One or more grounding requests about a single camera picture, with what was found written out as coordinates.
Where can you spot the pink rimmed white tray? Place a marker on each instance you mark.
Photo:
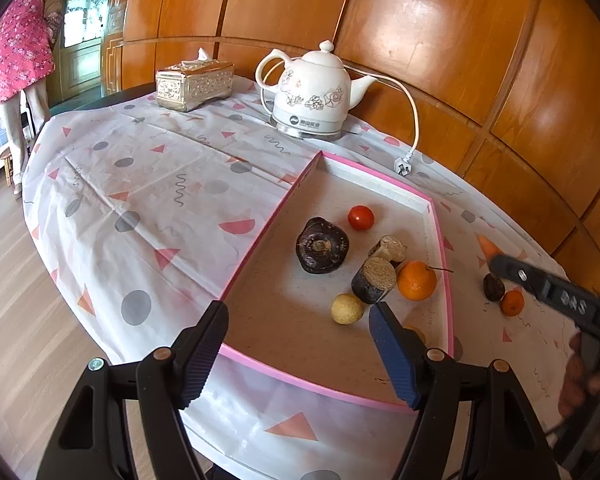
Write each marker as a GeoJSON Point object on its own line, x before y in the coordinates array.
{"type": "Point", "coordinates": [290, 320]}

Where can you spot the round yellow fruit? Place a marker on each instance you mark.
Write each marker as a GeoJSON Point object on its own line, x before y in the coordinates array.
{"type": "Point", "coordinates": [347, 309]}
{"type": "Point", "coordinates": [416, 335]}

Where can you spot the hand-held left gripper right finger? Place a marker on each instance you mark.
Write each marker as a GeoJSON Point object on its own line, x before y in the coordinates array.
{"type": "Point", "coordinates": [392, 355]}

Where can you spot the small mandarin orange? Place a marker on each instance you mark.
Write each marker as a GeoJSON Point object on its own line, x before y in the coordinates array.
{"type": "Point", "coordinates": [512, 303]}

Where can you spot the large orange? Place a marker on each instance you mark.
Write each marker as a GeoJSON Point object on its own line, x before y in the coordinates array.
{"type": "Point", "coordinates": [416, 281]}

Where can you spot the white power plug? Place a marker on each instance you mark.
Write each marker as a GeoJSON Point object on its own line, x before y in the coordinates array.
{"type": "Point", "coordinates": [404, 166]}

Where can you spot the large dark wrinkled fruit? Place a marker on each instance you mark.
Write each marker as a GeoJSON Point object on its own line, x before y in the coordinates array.
{"type": "Point", "coordinates": [322, 247]}

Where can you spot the white floral ceramic kettle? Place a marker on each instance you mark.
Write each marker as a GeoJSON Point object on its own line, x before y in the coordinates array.
{"type": "Point", "coordinates": [312, 90]}

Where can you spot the red tomato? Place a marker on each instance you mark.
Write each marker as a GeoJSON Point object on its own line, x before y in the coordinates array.
{"type": "Point", "coordinates": [361, 217]}

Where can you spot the small dark round fruit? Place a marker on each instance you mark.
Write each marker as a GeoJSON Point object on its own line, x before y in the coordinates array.
{"type": "Point", "coordinates": [493, 288]}

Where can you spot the silver kettle base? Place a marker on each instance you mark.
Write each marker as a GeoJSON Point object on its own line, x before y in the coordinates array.
{"type": "Point", "coordinates": [305, 130]}

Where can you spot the person's right hand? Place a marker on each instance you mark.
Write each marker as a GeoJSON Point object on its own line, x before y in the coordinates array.
{"type": "Point", "coordinates": [577, 385]}

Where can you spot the dark sugarcane piece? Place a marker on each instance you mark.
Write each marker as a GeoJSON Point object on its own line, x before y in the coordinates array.
{"type": "Point", "coordinates": [374, 281]}
{"type": "Point", "coordinates": [387, 250]}

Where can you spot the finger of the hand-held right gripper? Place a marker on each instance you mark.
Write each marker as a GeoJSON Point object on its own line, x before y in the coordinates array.
{"type": "Point", "coordinates": [550, 292]}

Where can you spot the white patterned tablecloth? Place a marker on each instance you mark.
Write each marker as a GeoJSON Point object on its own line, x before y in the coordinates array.
{"type": "Point", "coordinates": [155, 200]}

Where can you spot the wooden glass door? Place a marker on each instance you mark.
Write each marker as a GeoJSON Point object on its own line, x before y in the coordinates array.
{"type": "Point", "coordinates": [87, 20]}

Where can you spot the silver embossed tissue box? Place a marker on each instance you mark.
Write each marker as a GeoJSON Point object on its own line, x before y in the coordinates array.
{"type": "Point", "coordinates": [195, 82]}

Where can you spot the small wooden stool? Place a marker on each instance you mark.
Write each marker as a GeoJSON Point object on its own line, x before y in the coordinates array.
{"type": "Point", "coordinates": [7, 162]}

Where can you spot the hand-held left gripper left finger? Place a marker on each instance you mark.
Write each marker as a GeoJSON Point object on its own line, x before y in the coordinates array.
{"type": "Point", "coordinates": [202, 360]}

